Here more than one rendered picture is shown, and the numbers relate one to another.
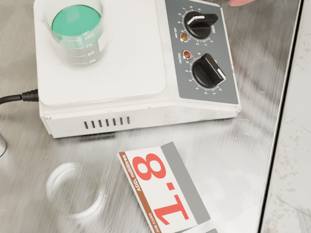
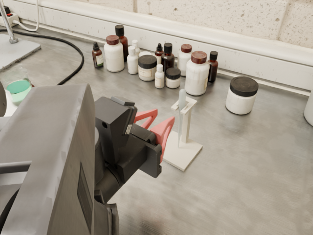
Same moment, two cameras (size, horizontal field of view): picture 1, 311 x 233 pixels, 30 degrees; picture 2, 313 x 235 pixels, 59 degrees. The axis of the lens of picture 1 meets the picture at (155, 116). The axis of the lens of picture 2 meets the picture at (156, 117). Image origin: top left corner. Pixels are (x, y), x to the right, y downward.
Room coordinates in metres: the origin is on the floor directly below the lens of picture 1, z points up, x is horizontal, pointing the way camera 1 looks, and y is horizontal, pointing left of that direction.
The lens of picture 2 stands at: (0.63, -0.32, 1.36)
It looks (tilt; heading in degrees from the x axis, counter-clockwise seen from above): 42 degrees down; 102
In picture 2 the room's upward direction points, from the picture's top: straight up
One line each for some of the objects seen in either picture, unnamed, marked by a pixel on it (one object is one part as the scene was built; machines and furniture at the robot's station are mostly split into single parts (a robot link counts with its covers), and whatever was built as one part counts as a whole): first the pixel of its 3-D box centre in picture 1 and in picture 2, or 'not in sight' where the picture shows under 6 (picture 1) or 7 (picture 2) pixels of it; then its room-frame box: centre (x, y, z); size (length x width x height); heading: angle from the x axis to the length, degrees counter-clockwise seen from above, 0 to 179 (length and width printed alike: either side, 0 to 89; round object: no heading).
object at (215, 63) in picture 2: not in sight; (211, 65); (0.64, 0.37, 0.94); 0.03 x 0.03 x 0.08
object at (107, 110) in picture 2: not in sight; (117, 131); (0.53, -0.08, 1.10); 0.07 x 0.06 x 0.11; 158
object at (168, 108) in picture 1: (127, 61); not in sight; (0.27, 0.03, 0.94); 0.22 x 0.13 x 0.08; 97
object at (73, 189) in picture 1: (74, 190); not in sight; (0.14, 0.08, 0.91); 0.06 x 0.06 x 0.02
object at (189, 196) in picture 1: (164, 187); not in sight; (0.14, -0.01, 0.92); 0.09 x 0.06 x 0.04; 24
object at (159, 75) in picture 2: not in sight; (159, 76); (0.51, 0.31, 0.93); 0.03 x 0.03 x 0.07
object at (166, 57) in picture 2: not in sight; (167, 59); (0.52, 0.37, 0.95); 0.04 x 0.04 x 0.10
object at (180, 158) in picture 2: not in sight; (179, 130); (0.60, 0.08, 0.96); 0.08 x 0.08 x 0.13; 67
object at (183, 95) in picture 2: not in sight; (183, 100); (0.60, 0.08, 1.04); 0.01 x 0.01 x 0.04; 66
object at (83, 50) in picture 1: (74, 29); (19, 86); (0.26, 0.07, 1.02); 0.06 x 0.05 x 0.08; 97
